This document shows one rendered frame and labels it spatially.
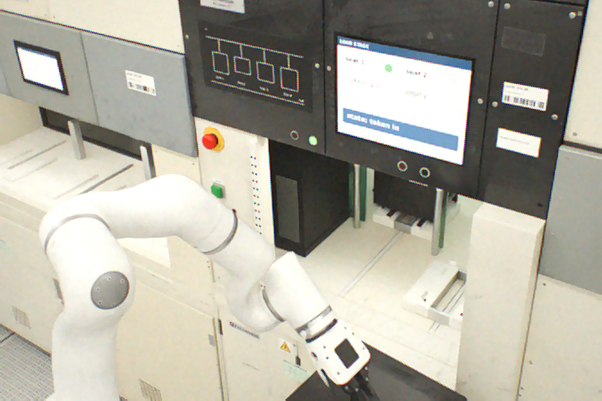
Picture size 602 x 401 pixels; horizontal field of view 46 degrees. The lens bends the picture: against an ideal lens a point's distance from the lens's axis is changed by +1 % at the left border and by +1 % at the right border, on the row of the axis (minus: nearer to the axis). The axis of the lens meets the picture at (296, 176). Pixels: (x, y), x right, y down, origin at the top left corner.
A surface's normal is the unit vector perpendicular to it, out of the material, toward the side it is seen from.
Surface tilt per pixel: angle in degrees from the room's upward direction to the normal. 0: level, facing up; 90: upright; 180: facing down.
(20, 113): 90
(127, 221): 101
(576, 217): 90
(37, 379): 0
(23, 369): 0
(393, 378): 0
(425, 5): 90
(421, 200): 90
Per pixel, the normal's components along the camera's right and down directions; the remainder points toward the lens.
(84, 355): 0.30, 0.44
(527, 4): -0.57, 0.44
